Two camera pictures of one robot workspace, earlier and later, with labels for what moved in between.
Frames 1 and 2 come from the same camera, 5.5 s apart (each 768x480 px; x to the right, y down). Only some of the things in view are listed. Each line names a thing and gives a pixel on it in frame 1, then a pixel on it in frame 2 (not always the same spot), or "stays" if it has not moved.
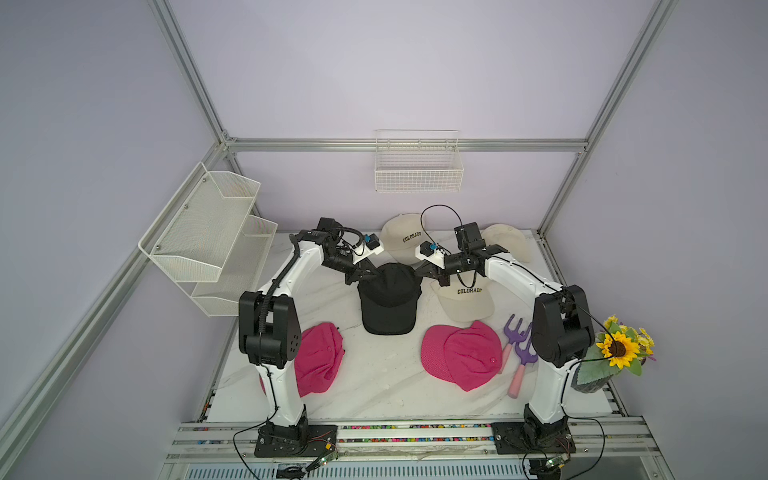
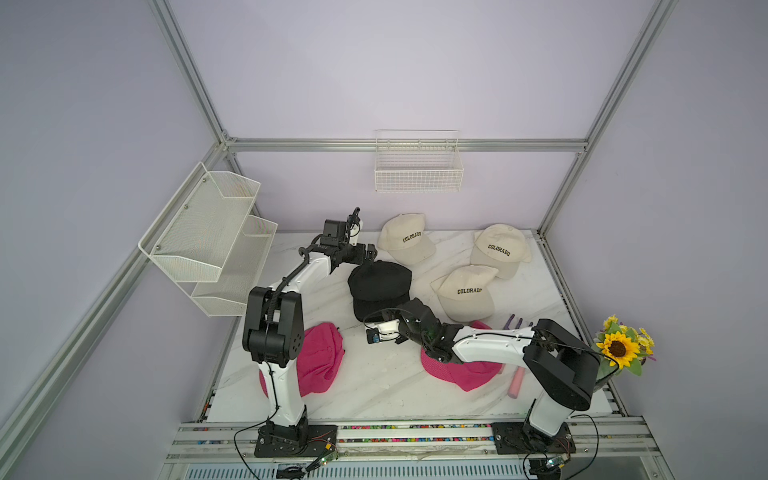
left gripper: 359,271 → 359,258
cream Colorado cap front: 469,297 stays
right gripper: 437,272 → 399,311
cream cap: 401,234 stays
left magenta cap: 318,359 stays
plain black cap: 390,299 stays
